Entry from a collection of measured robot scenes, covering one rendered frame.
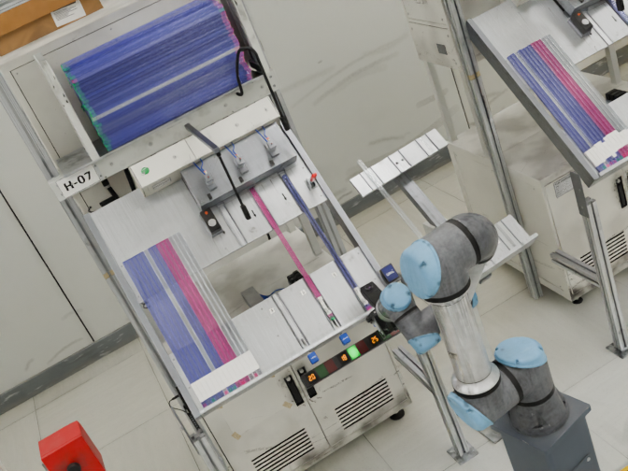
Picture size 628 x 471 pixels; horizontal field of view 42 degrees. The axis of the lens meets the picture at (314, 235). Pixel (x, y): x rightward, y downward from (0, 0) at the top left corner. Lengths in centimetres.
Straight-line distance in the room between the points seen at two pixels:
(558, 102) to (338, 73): 177
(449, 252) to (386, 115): 285
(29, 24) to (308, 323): 129
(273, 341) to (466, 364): 72
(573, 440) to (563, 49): 139
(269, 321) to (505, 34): 130
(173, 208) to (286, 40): 186
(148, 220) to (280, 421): 86
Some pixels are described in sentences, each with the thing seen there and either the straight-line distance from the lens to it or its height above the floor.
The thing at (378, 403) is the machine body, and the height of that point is 14.
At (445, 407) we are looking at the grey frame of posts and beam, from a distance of 280.
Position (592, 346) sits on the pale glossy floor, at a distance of 324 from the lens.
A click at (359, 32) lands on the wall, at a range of 441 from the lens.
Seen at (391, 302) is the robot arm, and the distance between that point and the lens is 210.
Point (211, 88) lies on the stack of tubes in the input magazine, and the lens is 257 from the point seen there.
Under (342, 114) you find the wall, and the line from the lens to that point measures 444.
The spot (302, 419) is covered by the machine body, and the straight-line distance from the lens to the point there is 294.
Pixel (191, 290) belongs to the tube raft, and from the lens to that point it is 248.
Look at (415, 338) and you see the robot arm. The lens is 212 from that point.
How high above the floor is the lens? 209
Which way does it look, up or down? 27 degrees down
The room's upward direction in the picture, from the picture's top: 23 degrees counter-clockwise
